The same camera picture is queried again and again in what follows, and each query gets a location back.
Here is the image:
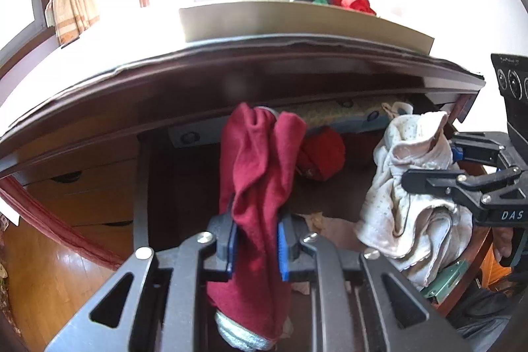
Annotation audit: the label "dark wooden desk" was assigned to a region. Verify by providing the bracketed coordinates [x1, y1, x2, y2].
[0, 36, 487, 270]

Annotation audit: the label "pale pink underwear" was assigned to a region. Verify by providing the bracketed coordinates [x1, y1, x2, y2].
[301, 212, 364, 254]

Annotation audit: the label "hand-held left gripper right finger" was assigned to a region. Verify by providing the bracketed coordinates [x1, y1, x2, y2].
[277, 214, 471, 352]

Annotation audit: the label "green box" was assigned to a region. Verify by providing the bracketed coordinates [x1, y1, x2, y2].
[425, 259, 469, 299]

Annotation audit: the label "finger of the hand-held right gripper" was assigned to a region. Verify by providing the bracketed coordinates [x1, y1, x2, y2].
[402, 164, 524, 212]
[449, 131, 516, 171]

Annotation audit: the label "shallow cardboard box tray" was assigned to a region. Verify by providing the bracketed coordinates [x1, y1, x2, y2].
[178, 0, 435, 55]

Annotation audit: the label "dark wooden desk drawer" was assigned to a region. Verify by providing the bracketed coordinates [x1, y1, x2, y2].
[132, 92, 491, 352]

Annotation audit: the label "large sliding glass window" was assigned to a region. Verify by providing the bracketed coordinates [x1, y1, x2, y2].
[0, 0, 56, 60]

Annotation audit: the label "person's grey trousers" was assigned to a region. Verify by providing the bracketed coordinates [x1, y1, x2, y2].
[447, 286, 520, 352]

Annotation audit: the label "red cloth strip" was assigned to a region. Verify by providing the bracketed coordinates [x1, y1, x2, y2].
[0, 175, 124, 270]

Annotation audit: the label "maroon underwear grey waistband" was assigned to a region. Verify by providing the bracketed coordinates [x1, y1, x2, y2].
[206, 102, 308, 350]

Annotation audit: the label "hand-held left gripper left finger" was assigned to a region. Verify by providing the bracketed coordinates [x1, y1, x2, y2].
[43, 212, 238, 352]

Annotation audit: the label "red knit underwear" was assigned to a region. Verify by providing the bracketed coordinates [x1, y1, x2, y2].
[296, 125, 346, 183]

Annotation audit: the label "person's right hand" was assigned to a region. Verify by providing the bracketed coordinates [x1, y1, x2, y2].
[493, 226, 516, 267]

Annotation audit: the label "patterned cloth bundle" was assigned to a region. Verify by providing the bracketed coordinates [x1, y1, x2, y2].
[297, 96, 386, 134]

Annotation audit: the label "light wooden side drawer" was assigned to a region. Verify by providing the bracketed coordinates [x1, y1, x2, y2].
[70, 218, 137, 266]
[18, 159, 139, 227]

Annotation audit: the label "cream dotted underwear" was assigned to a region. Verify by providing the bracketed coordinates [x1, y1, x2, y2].
[355, 111, 473, 289]

